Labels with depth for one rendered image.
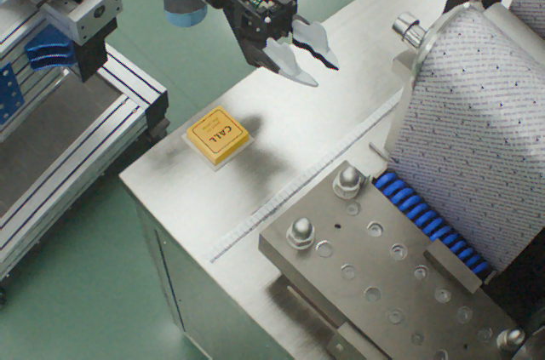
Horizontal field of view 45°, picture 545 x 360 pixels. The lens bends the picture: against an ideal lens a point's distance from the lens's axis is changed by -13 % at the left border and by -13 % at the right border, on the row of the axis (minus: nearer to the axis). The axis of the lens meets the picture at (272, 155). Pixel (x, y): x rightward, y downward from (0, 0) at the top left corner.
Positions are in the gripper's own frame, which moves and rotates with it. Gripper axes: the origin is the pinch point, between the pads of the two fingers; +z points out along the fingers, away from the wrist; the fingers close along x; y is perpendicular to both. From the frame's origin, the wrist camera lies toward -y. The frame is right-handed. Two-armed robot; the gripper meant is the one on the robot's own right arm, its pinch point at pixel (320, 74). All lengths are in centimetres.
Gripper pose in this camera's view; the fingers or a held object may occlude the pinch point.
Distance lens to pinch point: 99.9
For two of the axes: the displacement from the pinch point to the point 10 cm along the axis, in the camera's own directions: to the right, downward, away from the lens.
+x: 7.2, -5.9, 3.6
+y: 0.5, -4.8, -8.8
